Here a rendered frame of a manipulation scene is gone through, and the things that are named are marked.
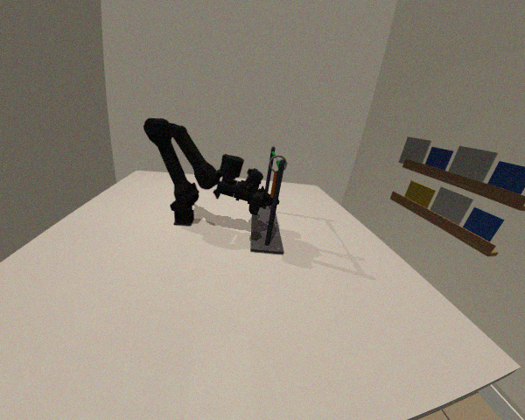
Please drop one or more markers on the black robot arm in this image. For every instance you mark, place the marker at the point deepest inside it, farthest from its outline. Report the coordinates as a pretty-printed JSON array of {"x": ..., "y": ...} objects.
[{"x": 160, "y": 132}]

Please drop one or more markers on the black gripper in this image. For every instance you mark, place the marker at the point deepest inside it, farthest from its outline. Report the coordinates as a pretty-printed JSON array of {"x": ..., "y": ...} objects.
[{"x": 257, "y": 199}]

